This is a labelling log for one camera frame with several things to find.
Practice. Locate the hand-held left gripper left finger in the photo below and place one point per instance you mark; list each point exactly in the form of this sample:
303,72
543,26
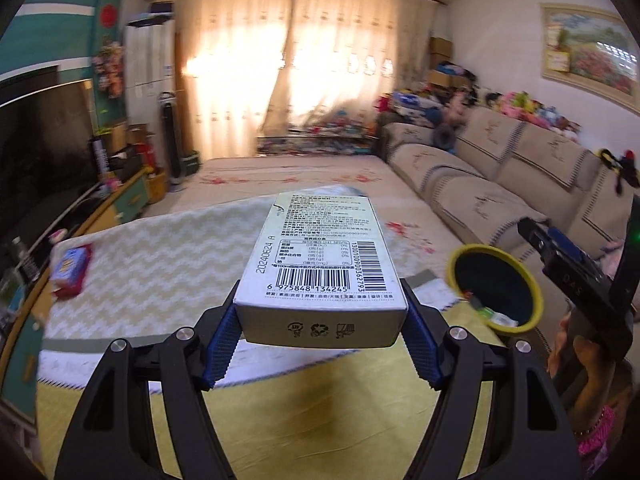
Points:
222,345

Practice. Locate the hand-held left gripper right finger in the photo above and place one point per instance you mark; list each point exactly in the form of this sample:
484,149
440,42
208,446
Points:
422,345

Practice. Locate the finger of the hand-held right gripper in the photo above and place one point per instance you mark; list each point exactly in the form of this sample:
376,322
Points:
535,237
570,245

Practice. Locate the yellow-rimmed black trash bin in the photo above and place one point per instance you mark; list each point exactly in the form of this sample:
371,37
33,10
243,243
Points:
500,280

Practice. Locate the white fluffy tissue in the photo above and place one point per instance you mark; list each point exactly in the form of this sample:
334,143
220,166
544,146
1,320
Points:
504,320

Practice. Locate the white drink carton box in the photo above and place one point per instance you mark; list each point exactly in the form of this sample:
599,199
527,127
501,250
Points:
320,260

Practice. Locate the person's right hand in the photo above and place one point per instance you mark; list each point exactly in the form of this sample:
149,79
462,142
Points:
595,375

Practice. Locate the beige covered sofa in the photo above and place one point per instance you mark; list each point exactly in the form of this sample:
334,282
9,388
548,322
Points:
500,185

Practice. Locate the green wrapper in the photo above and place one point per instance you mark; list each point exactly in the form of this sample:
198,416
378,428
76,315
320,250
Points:
482,312

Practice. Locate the pile of plush toys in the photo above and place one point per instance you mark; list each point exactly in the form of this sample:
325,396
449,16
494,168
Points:
520,105

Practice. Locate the grey round cushion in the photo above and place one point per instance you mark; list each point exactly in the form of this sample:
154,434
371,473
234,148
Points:
444,139

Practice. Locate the yellow storage bin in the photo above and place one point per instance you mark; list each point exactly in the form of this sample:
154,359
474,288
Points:
157,187

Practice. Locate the blue star print box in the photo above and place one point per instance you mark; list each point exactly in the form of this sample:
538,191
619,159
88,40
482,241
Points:
72,262

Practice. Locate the teal yellow television cabinet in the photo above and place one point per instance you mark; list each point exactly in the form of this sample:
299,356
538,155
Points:
132,195

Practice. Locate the yellow card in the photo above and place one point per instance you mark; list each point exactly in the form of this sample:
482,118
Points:
557,60

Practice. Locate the brown cardboard box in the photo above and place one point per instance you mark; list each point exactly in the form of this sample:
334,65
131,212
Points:
447,81
440,54

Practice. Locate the dark green box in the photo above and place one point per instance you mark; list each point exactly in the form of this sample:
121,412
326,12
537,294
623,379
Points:
191,165

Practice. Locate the small pink object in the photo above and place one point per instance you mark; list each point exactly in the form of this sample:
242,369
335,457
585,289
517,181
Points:
59,236

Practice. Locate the framed flower painting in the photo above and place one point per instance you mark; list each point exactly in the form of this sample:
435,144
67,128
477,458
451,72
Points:
595,45

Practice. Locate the black storage box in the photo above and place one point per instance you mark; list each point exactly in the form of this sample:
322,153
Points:
125,164

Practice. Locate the black tower fan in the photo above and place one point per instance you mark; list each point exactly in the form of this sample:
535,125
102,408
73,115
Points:
170,140

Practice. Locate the clear water bottle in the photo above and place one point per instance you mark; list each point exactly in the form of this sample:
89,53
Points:
20,260

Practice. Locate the cluttered glass coffee table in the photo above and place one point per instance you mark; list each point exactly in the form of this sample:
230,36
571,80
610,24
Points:
315,137

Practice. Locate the open cardboard box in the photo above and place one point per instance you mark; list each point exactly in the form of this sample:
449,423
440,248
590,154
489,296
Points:
130,137

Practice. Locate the large curved television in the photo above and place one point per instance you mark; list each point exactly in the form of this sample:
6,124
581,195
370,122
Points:
40,170

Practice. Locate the cream embroidered curtain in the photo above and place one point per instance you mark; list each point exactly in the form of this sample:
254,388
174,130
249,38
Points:
360,50
230,70

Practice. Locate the white standing air conditioner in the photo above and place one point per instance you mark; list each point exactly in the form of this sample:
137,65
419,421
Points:
150,60

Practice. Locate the hanging artificial flowers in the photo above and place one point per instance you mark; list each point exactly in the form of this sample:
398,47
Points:
107,70

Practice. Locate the small black television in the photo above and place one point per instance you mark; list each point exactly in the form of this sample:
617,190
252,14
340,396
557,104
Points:
25,82

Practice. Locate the dark flat box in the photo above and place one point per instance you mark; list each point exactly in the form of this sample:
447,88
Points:
162,9

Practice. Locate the red round wall ornament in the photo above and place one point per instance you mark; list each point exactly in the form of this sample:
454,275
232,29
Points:
109,16

